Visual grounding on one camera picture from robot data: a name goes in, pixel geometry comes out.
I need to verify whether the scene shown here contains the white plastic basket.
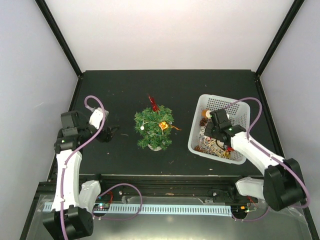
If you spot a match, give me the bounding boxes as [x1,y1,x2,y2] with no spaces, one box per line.
[187,94,251,165]

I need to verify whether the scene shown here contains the white bulb string lights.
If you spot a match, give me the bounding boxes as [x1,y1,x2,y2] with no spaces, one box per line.
[138,121,164,136]

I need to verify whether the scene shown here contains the small green christmas tree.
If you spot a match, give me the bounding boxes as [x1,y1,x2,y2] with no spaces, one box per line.
[134,105,174,152]

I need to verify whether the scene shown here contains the red star tree topper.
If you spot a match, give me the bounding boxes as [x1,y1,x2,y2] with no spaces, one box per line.
[148,95,160,114]

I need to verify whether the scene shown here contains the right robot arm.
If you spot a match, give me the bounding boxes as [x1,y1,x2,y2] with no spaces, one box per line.
[202,109,307,211]

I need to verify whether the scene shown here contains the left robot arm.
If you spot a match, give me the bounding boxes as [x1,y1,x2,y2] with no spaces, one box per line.
[43,107,120,240]

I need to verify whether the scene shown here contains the gold merry christmas sign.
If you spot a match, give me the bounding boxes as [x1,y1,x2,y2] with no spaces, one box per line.
[200,139,231,159]

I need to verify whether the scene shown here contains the pine cone ornament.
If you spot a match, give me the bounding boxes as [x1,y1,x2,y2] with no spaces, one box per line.
[199,117,208,127]

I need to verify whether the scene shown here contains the wooden snowman ornament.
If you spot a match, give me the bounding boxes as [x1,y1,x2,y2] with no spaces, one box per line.
[201,109,212,119]

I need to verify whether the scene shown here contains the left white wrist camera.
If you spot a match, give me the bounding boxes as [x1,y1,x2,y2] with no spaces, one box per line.
[89,107,109,130]

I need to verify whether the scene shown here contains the light blue cable duct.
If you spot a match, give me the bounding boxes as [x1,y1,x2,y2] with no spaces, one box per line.
[43,201,233,218]

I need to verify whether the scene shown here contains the left black frame post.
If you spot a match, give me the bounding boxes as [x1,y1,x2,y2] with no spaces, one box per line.
[35,0,83,77]

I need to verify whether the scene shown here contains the black frame post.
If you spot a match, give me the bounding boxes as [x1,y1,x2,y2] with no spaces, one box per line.
[255,0,305,78]
[35,0,83,77]

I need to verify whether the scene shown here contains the right black frame post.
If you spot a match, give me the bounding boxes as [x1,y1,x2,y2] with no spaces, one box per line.
[255,0,305,78]

